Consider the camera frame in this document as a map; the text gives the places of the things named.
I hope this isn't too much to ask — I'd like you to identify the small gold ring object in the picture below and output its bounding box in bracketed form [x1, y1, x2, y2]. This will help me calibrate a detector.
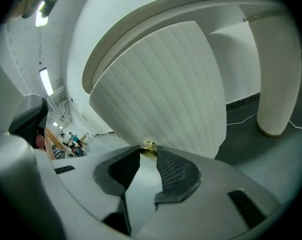
[139, 140, 158, 159]

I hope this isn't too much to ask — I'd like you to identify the large white ribbed drawer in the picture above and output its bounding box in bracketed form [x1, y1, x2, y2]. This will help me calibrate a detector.
[87, 20, 228, 160]

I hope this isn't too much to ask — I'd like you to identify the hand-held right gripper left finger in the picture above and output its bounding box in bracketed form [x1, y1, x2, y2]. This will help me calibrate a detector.
[34, 144, 142, 237]

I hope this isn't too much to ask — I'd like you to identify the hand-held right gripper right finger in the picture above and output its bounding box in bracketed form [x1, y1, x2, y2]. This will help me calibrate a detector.
[132, 145, 284, 240]

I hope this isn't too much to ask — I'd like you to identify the long ceiling lamp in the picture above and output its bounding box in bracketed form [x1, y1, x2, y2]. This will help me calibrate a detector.
[38, 68, 55, 97]
[34, 0, 61, 28]

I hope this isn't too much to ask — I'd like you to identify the long white cable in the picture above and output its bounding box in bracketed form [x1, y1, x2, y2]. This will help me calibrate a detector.
[225, 111, 302, 136]

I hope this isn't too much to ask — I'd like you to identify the white table leg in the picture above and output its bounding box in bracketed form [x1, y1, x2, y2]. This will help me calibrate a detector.
[248, 15, 302, 138]

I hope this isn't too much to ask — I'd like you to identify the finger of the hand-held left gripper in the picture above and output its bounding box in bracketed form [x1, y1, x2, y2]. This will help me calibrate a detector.
[0, 132, 67, 236]
[7, 93, 50, 150]

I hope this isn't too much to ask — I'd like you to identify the white curved desk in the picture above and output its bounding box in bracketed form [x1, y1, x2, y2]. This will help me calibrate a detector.
[81, 0, 302, 138]

